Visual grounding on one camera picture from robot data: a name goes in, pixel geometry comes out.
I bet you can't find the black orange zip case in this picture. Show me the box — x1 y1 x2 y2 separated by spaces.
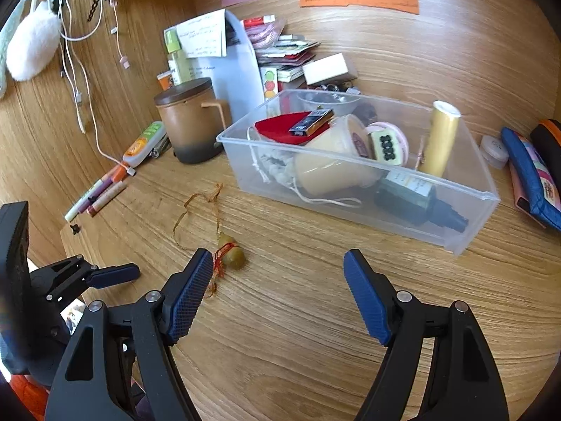
530 119 561 181

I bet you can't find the paper note on pitcher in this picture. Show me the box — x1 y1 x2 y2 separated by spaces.
163 9 226 58

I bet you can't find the small black barcode box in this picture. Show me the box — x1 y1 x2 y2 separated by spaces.
289 109 334 137

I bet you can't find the white rectangular box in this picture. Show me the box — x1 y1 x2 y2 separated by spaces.
302 53 358 86

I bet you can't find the pink cable in bag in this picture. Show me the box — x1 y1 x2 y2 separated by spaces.
244 19 288 51

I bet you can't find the green cap lotion bottle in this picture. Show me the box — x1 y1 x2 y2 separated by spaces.
163 28 195 86

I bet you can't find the stack of booklets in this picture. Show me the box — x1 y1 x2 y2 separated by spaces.
255 35 322 83

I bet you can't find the pink white pen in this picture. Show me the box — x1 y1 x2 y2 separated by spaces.
87 181 127 217

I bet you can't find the pink round compact case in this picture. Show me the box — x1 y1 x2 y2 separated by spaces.
366 122 409 166

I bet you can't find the blue colourful pencil pouch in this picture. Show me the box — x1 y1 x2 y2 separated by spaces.
501 127 560 231

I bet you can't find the small bowl of trinkets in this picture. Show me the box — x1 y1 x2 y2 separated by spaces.
297 88 361 116

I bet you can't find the red white marker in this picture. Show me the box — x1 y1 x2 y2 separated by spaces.
243 14 276 29

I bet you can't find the keys bunch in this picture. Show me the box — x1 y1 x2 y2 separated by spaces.
150 136 171 159

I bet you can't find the small round white jar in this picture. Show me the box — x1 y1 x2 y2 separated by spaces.
479 135 510 169

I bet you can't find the beige drink cup with lid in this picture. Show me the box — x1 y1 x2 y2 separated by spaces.
294 114 379 197

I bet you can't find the fruit pattern box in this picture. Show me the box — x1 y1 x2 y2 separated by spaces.
259 66 279 118

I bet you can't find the brown ceramic mug with lid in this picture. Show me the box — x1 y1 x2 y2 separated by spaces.
154 77 232 165

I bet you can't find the clear plastic storage bin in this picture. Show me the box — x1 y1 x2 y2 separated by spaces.
217 89 500 255

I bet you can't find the white charging cable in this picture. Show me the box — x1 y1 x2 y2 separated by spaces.
52 0 132 172

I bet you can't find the small black clip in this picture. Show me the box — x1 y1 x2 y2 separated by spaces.
70 224 81 235

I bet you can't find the red velvet pouch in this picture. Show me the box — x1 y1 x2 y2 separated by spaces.
255 111 329 146

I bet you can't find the yellow lotion tube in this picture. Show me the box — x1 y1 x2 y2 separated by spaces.
419 100 461 177

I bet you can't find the orange packet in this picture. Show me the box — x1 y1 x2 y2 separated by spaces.
157 71 174 91

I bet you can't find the dark green glass bottle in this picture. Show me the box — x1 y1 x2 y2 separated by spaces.
374 171 469 233

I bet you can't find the orange capped marker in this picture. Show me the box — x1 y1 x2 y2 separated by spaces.
97 163 136 186

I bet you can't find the gourd charm with tassel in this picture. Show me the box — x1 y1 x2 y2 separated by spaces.
172 182 247 299

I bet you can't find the white drawstring cloth pouch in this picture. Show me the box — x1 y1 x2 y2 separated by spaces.
250 147 361 208

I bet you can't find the mahjong tile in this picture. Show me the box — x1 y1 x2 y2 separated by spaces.
369 128 403 165

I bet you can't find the white fluffy plush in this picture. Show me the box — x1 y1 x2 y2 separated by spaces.
7 1 61 82

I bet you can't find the purple marker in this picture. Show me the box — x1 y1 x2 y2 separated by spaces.
78 177 113 214

